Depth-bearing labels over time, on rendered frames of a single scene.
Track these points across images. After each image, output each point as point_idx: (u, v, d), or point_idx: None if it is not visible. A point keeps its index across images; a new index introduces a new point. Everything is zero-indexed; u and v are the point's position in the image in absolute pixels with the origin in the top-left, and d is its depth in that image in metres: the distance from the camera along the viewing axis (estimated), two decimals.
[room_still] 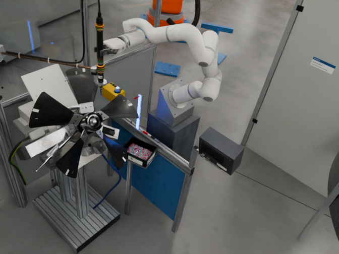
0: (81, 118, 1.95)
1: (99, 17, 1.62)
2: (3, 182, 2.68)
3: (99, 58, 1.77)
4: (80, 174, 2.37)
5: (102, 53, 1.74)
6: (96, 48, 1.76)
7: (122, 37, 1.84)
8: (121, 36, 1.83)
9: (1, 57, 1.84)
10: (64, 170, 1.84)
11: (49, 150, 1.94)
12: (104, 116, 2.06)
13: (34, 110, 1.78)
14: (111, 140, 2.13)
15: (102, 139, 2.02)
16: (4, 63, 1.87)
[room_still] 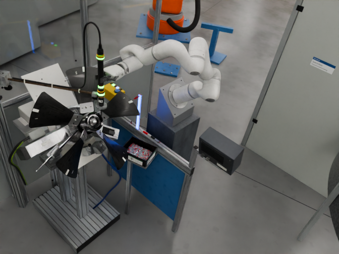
0: (81, 118, 1.95)
1: (100, 48, 1.74)
2: (3, 182, 2.68)
3: (100, 84, 1.88)
4: (80, 174, 2.37)
5: (102, 80, 1.85)
6: (97, 75, 1.87)
7: (121, 64, 1.95)
8: (120, 63, 1.95)
9: (7, 83, 1.96)
10: (64, 170, 1.84)
11: (49, 150, 1.94)
12: (104, 117, 2.06)
13: (34, 110, 1.78)
14: (111, 140, 2.13)
15: (102, 139, 2.02)
16: (10, 87, 1.99)
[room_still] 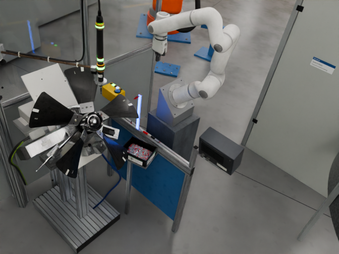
0: (91, 112, 2.00)
1: (99, 15, 1.61)
2: (3, 182, 2.68)
3: (99, 57, 1.76)
4: (80, 174, 2.37)
5: (158, 60, 2.21)
6: (156, 59, 2.21)
7: (157, 38, 2.08)
8: (156, 38, 2.08)
9: (1, 56, 1.84)
10: (37, 105, 1.78)
11: (49, 150, 1.94)
12: (100, 135, 2.03)
13: (81, 67, 1.99)
14: (79, 154, 1.98)
15: (79, 137, 1.92)
16: (4, 62, 1.87)
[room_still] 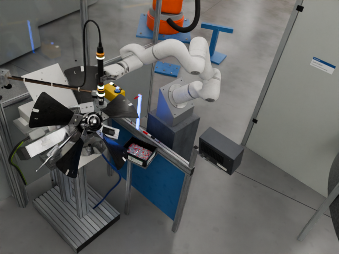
0: (91, 112, 2.00)
1: (100, 47, 1.73)
2: (3, 182, 2.68)
3: (100, 83, 1.88)
4: (80, 174, 2.37)
5: (102, 79, 1.85)
6: (97, 74, 1.87)
7: (121, 63, 1.95)
8: (120, 62, 1.95)
9: (7, 81, 1.95)
10: (37, 105, 1.78)
11: (49, 150, 1.94)
12: (100, 135, 2.03)
13: (81, 67, 1.99)
14: (79, 154, 1.98)
15: (79, 137, 1.92)
16: (10, 86, 1.98)
